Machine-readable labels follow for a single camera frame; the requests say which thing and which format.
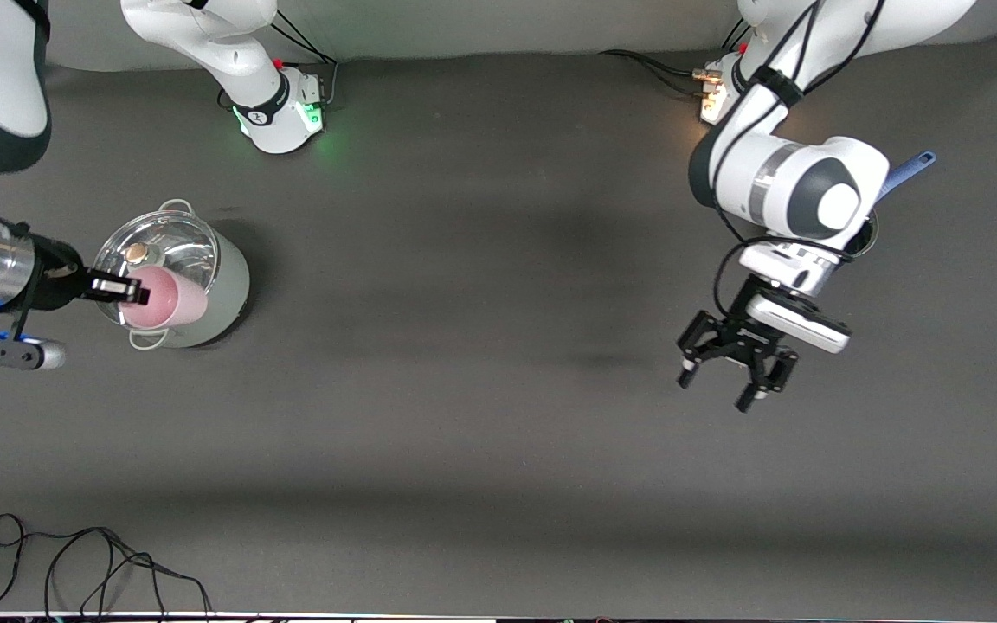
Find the pink cup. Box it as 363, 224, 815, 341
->
118, 264, 209, 331

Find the dark grey table mat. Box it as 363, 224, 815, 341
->
0, 30, 997, 620

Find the large glass pot lid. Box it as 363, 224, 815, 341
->
93, 210, 221, 328

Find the thin black loose cable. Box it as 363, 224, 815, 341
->
0, 513, 214, 620

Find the white cooking pot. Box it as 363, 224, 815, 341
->
90, 199, 251, 351

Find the dark blue saucepan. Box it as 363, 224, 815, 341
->
845, 151, 938, 258

